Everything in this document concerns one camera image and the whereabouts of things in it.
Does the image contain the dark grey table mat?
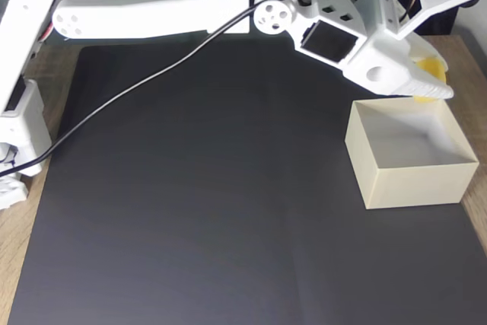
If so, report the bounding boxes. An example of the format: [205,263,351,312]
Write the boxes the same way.
[7,33,487,325]

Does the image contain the white gripper camera mount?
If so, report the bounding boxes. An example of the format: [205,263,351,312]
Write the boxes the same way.
[357,0,479,40]

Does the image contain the yellow cube block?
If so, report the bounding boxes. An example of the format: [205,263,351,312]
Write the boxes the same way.
[412,56,450,105]

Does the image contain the white open cardboard box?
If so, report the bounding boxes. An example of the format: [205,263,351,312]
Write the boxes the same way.
[345,95,479,211]

